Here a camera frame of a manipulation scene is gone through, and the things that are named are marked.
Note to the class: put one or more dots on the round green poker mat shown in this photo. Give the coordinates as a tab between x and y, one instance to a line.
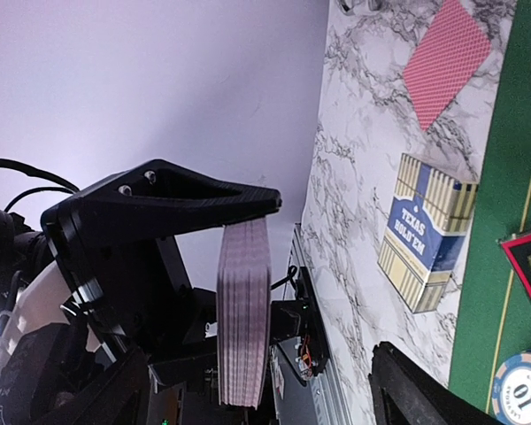
494	316

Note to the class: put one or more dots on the dropped red card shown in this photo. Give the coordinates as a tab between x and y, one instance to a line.
450	52

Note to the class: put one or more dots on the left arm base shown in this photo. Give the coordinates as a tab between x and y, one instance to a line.
297	329

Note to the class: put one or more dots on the aluminium front rail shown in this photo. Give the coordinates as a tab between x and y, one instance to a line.
321	401

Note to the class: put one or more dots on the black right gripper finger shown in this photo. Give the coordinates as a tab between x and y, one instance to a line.
89	231

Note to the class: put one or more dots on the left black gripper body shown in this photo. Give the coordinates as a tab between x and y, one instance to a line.
139	294

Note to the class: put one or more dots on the red back card deck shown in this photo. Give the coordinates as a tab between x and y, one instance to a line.
243	312

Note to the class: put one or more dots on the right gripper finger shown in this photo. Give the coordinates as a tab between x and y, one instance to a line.
119	395
403	393

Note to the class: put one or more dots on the blue gold card box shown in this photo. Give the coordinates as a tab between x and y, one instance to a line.
428	221

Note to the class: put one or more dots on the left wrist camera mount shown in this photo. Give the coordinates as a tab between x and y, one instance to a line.
39	349

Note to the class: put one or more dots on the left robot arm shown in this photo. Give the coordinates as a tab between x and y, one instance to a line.
25	252

